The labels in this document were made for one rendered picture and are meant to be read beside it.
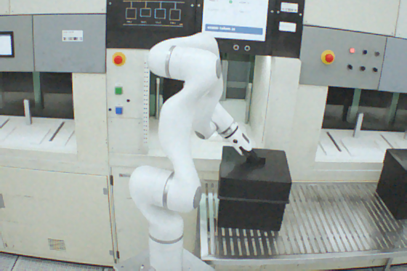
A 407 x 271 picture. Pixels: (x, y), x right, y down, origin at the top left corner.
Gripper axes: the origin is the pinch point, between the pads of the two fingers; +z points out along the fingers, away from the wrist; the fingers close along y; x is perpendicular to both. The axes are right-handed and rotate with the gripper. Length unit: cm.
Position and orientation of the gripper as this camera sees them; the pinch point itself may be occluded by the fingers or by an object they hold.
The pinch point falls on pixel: (254, 157)
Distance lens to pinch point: 167.3
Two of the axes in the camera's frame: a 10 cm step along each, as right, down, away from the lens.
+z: 6.6, 7.1, 2.4
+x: -7.5, 5.9, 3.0
